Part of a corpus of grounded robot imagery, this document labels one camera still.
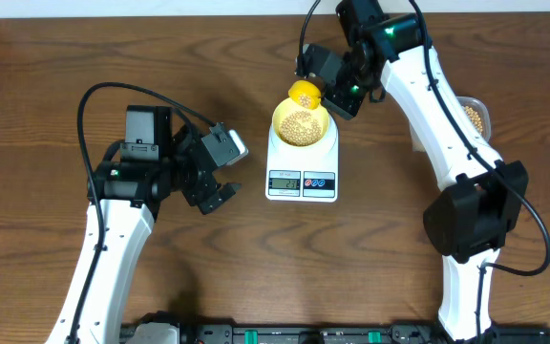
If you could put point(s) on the soybeans in bowl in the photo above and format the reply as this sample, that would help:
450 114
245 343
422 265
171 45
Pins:
300 128

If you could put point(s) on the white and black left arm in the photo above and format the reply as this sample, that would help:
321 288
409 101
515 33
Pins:
122 238

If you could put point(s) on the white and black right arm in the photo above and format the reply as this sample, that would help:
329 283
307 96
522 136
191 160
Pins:
480 194

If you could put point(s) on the pale yellow plastic bowl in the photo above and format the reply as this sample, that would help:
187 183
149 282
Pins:
289 106

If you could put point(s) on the clear plastic container of soybeans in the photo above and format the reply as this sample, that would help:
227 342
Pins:
477 113

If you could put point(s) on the white digital kitchen scale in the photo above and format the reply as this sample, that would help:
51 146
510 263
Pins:
303 174

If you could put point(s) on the yellow plastic measuring scoop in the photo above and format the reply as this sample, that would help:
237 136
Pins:
305 94

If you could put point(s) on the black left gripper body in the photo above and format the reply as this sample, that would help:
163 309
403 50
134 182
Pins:
185 172

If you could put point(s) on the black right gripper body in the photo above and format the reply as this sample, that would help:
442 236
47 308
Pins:
349 89

